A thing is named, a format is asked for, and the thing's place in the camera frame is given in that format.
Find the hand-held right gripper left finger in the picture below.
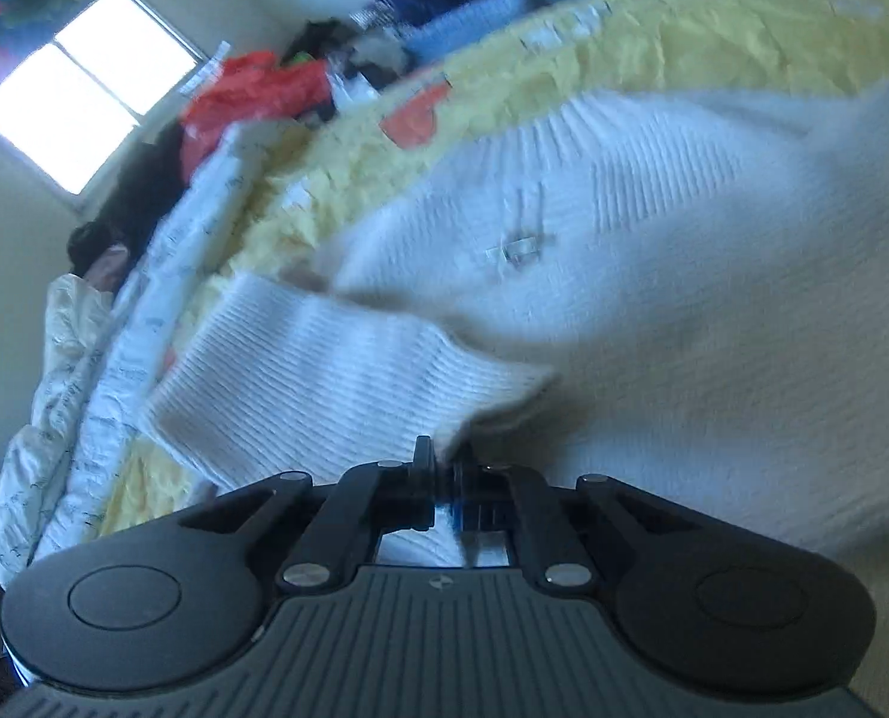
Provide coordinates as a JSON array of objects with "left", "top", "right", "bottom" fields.
[{"left": 178, "top": 435, "right": 440, "bottom": 589}]

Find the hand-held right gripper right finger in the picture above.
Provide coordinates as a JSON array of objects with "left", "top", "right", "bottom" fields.
[{"left": 447, "top": 461, "right": 716, "bottom": 591}]

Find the white knit sweater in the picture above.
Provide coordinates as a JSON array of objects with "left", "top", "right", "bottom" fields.
[{"left": 144, "top": 78, "right": 889, "bottom": 579}]

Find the white printed quilt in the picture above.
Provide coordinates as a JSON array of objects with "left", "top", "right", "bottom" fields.
[{"left": 0, "top": 123, "right": 305, "bottom": 594}]

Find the dark cloth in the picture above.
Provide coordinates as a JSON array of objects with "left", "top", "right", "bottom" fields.
[{"left": 66, "top": 123, "right": 193, "bottom": 294}]

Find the red garment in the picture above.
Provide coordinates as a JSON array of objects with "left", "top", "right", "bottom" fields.
[{"left": 178, "top": 50, "right": 335, "bottom": 175}]

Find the grey garment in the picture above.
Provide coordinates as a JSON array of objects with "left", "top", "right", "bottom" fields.
[{"left": 343, "top": 31, "right": 419, "bottom": 83}]

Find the light blue garment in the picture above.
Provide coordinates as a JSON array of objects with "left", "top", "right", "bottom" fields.
[{"left": 406, "top": 0, "right": 538, "bottom": 66}]

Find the window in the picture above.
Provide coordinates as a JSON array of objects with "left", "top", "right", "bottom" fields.
[{"left": 0, "top": 0, "right": 211, "bottom": 200}]

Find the yellow printed bed sheet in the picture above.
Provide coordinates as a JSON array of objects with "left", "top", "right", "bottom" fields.
[{"left": 92, "top": 0, "right": 889, "bottom": 540}]

